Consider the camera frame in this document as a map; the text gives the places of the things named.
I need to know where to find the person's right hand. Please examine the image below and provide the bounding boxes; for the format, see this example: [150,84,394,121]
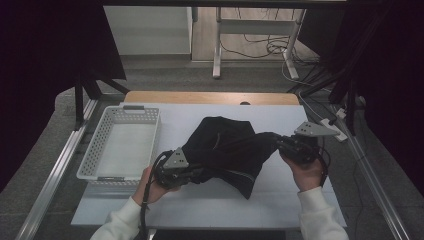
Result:
[281,154,326,193]

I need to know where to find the wooden table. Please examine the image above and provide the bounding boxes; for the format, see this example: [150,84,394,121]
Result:
[123,90,300,106]

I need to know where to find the white desk frame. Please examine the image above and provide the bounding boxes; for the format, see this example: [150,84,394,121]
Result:
[212,7,307,80]

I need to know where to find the hand-held gripper black cable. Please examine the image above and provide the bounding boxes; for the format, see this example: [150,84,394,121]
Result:
[139,149,174,240]
[316,146,331,188]

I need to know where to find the right hand-held gripper black cable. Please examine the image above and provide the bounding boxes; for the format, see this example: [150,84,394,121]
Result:
[316,146,331,188]

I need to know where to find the aluminium rail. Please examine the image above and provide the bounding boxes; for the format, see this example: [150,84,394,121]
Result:
[14,99,99,240]
[329,104,411,240]

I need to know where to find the black metal stand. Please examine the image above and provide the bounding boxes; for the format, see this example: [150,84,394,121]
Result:
[73,68,131,131]
[328,76,358,136]

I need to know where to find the person's left hand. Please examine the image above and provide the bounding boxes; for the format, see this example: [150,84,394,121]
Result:
[132,166,181,205]

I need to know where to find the black knit vest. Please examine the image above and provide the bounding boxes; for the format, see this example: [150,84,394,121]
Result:
[181,115,284,200]

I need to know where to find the black floor cables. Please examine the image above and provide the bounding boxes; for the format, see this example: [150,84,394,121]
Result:
[219,33,321,68]

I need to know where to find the white perforated plastic basket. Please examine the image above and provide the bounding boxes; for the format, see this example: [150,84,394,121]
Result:
[75,105,162,186]

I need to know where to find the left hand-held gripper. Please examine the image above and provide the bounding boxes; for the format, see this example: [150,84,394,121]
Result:
[155,147,203,190]

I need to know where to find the white cabinet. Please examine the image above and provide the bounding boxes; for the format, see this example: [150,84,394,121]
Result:
[103,5,194,56]

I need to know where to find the white power strip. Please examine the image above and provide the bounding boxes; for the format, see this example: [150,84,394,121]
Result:
[319,118,348,143]

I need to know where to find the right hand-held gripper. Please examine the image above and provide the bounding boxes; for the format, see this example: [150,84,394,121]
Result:
[277,121,340,164]

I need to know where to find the left hand-held gripper black cable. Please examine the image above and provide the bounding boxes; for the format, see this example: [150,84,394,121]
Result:
[139,149,174,240]

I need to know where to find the black curtain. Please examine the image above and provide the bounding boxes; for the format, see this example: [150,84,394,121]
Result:
[298,0,424,198]
[0,0,128,194]

